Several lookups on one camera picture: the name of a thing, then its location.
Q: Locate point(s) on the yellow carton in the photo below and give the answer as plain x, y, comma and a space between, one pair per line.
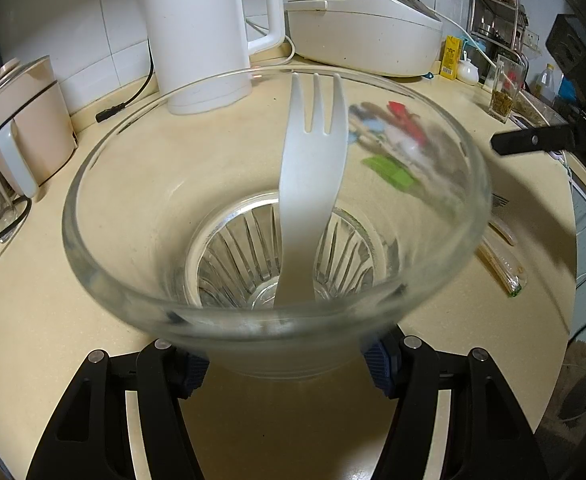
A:
450, 57

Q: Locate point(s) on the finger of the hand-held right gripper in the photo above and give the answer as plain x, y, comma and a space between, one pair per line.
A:
533, 140

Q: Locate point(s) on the cooking oil bottle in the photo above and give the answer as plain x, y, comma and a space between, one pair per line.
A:
545, 82

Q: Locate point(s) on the clear drinking glass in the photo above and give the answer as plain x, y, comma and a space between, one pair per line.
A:
123, 240

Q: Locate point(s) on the small white lidded jar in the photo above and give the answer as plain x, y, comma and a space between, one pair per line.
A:
468, 72

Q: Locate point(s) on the white electric kettle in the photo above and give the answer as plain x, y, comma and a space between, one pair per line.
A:
198, 35

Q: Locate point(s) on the white rice cooker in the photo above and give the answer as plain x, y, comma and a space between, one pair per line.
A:
363, 25

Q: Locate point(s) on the red spatula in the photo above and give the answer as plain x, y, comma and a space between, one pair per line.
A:
403, 112

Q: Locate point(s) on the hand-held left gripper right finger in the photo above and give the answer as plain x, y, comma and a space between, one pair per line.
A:
375, 365

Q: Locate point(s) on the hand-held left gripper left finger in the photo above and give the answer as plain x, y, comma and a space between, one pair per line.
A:
195, 375

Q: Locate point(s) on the clear spice container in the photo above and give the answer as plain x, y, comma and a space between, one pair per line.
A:
503, 102

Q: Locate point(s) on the disposable chopsticks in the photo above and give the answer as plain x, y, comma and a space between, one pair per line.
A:
498, 267

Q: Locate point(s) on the beige electric cooking pot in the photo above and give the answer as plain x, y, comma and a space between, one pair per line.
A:
28, 125

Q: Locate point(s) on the shaggy beige rug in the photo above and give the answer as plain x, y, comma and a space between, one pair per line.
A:
580, 375

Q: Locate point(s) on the white plastic fork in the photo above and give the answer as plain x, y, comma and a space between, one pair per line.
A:
305, 185

